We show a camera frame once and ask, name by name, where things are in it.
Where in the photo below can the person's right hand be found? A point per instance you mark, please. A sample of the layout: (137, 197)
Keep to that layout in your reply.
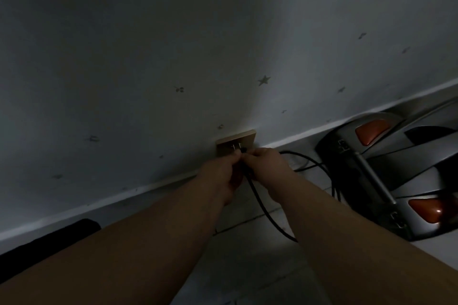
(266, 167)

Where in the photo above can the person's left hand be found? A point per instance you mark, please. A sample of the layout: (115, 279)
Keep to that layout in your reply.
(218, 176)

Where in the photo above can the person's right fingers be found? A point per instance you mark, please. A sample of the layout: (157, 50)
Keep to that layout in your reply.
(252, 156)

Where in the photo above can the person's left fingers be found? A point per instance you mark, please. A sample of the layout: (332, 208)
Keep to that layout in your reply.
(234, 158)

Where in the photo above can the black power plug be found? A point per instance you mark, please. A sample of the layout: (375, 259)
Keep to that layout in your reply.
(243, 158)

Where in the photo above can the person's right forearm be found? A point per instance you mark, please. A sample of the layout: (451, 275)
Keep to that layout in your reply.
(361, 247)

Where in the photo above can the person's left forearm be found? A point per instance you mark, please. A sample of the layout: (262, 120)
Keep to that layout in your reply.
(118, 247)

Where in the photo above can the grey vacuum cleaner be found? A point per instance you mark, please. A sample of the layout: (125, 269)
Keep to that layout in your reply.
(393, 172)

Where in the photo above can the black mat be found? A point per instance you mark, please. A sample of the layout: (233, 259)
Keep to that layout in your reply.
(43, 244)

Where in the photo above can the beige wall socket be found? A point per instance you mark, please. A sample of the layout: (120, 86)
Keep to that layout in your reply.
(234, 143)

